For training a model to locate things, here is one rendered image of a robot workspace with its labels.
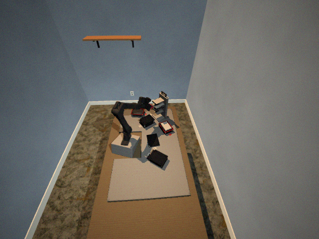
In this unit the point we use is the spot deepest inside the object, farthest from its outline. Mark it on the black rectangular frame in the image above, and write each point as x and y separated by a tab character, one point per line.
157	158

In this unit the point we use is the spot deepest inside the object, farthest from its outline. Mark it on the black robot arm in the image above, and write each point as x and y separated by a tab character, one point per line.
118	111

